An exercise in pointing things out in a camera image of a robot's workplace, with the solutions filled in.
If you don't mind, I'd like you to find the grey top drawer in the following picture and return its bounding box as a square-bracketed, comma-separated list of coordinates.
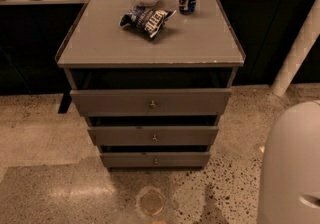
[71, 88, 231, 117]

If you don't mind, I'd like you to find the round floor plate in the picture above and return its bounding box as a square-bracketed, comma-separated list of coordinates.
[136, 187, 165, 216]

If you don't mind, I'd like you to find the white diagonal pole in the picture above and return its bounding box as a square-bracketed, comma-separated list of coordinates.
[270, 0, 320, 96]

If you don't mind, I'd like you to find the grey middle drawer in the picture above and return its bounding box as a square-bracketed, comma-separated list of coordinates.
[88, 126, 218, 146]

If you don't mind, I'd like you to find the blue white chip bag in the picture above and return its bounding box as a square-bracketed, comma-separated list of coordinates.
[120, 5, 175, 39]

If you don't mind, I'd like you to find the grey drawer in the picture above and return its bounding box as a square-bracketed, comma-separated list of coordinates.
[101, 152, 210, 168]
[88, 126, 218, 146]
[71, 88, 231, 117]

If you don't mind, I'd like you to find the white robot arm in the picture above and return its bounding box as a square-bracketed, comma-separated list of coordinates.
[257, 101, 320, 224]

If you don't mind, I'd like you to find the grey drawer cabinet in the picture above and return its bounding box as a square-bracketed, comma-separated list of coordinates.
[57, 0, 245, 156]

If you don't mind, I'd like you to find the grey bottom drawer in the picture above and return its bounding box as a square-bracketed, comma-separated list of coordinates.
[101, 152, 210, 168]

